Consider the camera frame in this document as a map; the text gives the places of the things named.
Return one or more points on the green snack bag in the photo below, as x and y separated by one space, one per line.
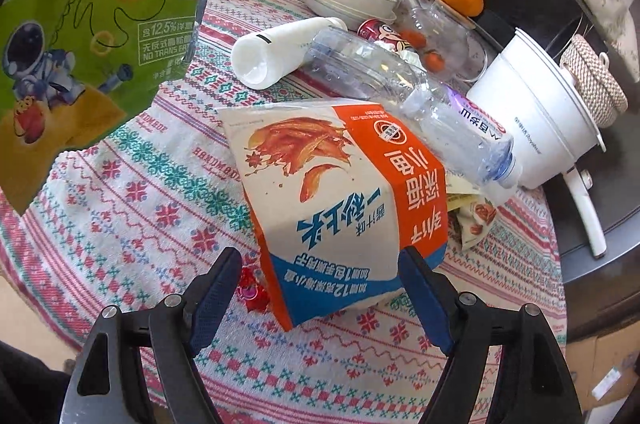
100 3

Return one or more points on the orange and white snack bag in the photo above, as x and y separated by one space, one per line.
325 184

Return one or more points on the clear glass jar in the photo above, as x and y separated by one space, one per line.
450 43

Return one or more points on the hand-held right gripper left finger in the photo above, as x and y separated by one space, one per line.
210 304

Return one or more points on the cardboard box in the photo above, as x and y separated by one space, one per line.
600 364

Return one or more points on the white plastic bottle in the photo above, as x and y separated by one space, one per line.
270 53

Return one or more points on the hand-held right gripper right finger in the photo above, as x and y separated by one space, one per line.
425 299

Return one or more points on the red drink can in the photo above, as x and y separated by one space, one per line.
372 28

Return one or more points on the white electric cooking pot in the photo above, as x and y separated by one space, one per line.
525 118

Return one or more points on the small orange kumquat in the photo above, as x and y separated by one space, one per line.
434 61
412 38

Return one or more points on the white nut packet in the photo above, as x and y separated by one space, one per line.
475 219

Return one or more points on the patterned tablecloth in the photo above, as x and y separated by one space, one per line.
150 204

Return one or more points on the red candy wrapper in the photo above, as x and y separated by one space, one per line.
252 294

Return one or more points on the clear plastic bottle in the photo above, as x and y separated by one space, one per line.
380 73

